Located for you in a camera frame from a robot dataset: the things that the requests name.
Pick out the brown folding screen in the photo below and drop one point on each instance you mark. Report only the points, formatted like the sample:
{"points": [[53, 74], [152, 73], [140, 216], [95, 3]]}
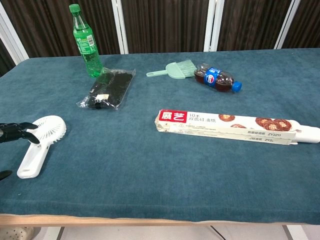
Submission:
{"points": [[165, 25]]}

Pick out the green soda bottle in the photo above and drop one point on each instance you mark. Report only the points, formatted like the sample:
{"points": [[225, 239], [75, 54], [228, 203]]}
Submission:
{"points": [[87, 47]]}

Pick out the teal tablecloth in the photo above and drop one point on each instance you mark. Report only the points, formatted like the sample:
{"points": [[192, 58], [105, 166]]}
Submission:
{"points": [[160, 155]]}

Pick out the white handheld fan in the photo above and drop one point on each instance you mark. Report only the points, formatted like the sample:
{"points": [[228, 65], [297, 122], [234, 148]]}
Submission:
{"points": [[48, 132]]}

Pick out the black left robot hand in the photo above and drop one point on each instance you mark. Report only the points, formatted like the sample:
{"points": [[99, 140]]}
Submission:
{"points": [[15, 132]]}

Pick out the white baking paper roll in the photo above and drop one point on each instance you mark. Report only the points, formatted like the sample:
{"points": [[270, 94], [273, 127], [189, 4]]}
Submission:
{"points": [[308, 135]]}

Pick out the mint green hand brush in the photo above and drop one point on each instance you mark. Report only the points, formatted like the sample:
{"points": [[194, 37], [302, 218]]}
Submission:
{"points": [[180, 68]]}

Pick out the cola bottle with blue cap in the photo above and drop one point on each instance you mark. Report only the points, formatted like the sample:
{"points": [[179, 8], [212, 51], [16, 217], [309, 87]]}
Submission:
{"points": [[215, 78]]}

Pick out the baking paper box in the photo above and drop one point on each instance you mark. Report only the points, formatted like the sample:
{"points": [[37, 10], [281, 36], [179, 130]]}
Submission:
{"points": [[220, 128]]}

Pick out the black item in plastic bag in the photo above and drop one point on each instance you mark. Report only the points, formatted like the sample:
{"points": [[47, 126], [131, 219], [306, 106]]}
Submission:
{"points": [[110, 88]]}

